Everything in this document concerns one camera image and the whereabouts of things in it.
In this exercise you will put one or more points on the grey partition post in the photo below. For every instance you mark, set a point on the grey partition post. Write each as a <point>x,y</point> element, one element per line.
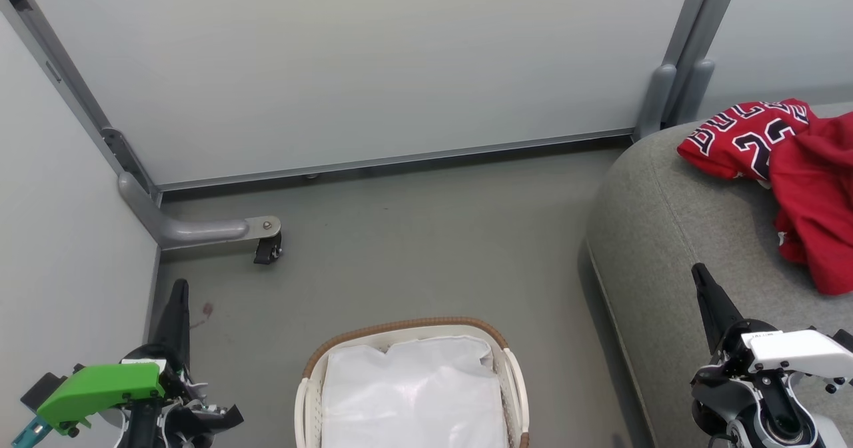
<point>680,48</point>
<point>713,34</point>
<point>60,68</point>

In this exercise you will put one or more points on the black caster wheel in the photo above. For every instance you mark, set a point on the black caster wheel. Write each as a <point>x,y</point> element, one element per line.
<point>268,251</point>

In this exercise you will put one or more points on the white basket liner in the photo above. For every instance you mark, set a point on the white basket liner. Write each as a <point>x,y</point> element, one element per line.
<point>413,394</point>

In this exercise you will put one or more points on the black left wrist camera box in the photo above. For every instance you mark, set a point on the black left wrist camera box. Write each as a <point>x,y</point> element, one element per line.
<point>43,391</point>

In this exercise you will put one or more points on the red basketball jersey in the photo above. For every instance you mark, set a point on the red basketball jersey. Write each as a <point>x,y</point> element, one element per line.
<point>733,138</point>

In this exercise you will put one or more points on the cream laundry basket brown rim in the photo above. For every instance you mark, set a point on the cream laundry basket brown rim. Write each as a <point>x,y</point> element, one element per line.
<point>310,394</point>

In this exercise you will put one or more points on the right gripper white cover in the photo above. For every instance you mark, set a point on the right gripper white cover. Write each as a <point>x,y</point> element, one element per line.
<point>793,354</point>

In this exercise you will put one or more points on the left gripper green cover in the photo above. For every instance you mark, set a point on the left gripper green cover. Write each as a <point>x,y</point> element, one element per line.
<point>100,388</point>

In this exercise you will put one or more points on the grey partition foot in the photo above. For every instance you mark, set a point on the grey partition foot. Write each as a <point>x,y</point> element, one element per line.
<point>193,231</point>

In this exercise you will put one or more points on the grey fabric sofa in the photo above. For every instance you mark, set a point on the grey fabric sofa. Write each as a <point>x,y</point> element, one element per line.
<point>666,248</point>

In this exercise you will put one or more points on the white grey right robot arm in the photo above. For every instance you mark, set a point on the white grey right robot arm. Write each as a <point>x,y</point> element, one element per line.
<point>826,432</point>

